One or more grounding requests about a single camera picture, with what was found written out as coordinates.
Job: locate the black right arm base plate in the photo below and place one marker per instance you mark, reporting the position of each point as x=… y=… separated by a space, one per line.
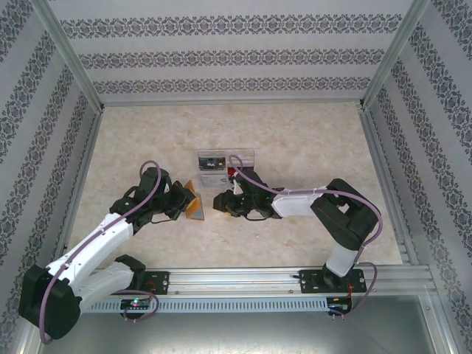
x=309 y=282

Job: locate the clear acrylic card stand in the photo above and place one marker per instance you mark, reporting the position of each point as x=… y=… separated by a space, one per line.
x=243 y=156

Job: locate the small circuit board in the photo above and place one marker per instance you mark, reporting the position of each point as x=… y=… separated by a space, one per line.
x=136 y=303
x=339 y=306

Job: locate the orange leather card holder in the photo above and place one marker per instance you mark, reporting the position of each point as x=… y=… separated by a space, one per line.
x=199 y=210

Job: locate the aluminium frame side rail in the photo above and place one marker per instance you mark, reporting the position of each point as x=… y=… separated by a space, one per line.
x=381 y=166
x=89 y=155

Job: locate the aluminium frame post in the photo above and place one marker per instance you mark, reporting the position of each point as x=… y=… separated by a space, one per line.
x=71 y=55
x=391 y=55

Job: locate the white VIP card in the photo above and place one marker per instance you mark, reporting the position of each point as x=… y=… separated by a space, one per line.
x=214 y=180

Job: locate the dark VIP card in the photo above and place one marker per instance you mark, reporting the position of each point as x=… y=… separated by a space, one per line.
x=212 y=163

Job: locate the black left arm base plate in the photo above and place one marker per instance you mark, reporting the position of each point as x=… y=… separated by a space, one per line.
x=160 y=282

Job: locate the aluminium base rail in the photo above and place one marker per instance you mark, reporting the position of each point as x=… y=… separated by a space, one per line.
x=236 y=282

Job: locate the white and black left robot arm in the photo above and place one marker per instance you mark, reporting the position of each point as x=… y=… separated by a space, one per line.
x=96 y=239

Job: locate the grey metal sheet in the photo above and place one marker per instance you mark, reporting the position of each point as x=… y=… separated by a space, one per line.
x=236 y=335

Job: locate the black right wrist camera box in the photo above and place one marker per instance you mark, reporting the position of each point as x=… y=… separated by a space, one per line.
x=223 y=201

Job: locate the red VIP card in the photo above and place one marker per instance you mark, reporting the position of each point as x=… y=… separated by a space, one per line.
x=248 y=169

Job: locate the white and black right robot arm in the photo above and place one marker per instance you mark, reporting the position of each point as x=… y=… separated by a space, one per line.
x=295 y=204

